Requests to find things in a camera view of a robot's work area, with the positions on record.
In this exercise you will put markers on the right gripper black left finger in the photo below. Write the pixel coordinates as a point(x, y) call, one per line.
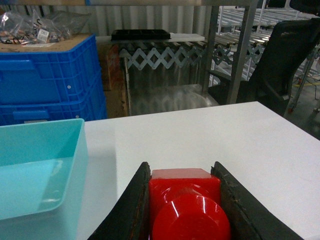
point(129, 218)

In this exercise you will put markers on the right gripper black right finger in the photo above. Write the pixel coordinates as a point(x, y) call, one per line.
point(248, 218)

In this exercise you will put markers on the red toy block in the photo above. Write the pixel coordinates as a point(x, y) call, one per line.
point(185, 204)

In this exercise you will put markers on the light blue plastic box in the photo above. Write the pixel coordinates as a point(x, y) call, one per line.
point(42, 176)

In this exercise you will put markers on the blue crate bottom right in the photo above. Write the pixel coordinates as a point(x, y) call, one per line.
point(92, 107)

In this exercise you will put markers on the blue crate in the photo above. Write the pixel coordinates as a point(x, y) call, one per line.
point(92, 107)
point(48, 77)

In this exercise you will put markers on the expandable roller conveyor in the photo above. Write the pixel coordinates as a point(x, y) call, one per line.
point(167, 54)

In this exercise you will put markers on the blue crate top right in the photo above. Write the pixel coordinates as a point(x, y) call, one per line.
point(48, 77)

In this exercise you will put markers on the black office chair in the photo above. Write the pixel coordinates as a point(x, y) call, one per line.
point(270, 84)

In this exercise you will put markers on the black plastic tray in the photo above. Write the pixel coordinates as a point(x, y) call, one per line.
point(140, 34)

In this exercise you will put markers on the brown cardboard sheet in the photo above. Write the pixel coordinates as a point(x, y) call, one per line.
point(62, 46)

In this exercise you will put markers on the clear bag of parts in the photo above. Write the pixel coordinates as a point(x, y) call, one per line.
point(19, 29)

